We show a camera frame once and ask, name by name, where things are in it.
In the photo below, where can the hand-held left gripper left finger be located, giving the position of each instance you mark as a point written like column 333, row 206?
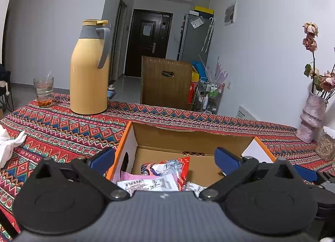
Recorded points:
column 103, row 161

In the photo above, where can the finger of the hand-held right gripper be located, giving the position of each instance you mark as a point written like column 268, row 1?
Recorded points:
column 306, row 172

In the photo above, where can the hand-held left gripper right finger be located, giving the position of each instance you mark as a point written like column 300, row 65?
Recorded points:
column 226, row 162

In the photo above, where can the pink snack packet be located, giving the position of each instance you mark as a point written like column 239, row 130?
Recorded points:
column 130, row 176

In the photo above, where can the white snack packet with table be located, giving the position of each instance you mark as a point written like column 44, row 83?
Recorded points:
column 151, row 184

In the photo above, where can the red orange snack bag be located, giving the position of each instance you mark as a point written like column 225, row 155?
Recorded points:
column 167, row 167

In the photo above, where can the orange red cardboard box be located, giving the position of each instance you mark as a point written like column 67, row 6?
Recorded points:
column 167, row 137

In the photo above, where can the clear jar of seeds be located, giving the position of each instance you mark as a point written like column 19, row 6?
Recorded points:
column 325, row 145

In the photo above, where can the white red-print snack packet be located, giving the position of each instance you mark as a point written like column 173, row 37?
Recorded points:
column 193, row 187

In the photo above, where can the pink vase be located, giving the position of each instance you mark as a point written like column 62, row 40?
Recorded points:
column 311, row 116

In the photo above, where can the yellow thermos jug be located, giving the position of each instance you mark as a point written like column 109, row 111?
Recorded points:
column 86, row 80

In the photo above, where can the wooden chair back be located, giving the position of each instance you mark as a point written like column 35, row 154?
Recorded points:
column 157, row 90

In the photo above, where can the pink feathery decoration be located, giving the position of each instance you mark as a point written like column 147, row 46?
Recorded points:
column 218, row 72

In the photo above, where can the glass cup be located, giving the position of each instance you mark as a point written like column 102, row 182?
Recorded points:
column 43, row 93

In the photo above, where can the white cloth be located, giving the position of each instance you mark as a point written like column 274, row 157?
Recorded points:
column 7, row 145

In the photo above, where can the blue bag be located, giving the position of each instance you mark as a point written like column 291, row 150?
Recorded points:
column 199, row 68

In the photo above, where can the dark door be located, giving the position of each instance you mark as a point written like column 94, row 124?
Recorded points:
column 136, row 53

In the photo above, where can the grey refrigerator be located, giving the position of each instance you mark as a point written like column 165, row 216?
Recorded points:
column 192, row 43

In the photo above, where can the black folding chair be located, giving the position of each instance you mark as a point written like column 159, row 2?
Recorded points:
column 5, row 82

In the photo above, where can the white folded umbrella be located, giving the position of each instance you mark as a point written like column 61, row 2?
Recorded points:
column 208, row 35

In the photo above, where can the dried pink flower bouquet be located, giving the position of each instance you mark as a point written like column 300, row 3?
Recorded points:
column 310, row 40

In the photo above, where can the paper on door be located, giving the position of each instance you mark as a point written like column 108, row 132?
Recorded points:
column 146, row 30

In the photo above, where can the paper on refrigerator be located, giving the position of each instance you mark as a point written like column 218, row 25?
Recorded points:
column 197, row 22

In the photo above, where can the yellow black box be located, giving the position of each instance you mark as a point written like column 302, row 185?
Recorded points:
column 204, row 9

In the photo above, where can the white wall vent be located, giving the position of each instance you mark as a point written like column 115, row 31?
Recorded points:
column 246, row 112

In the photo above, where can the white wall panel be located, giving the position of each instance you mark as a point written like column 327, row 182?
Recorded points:
column 230, row 13

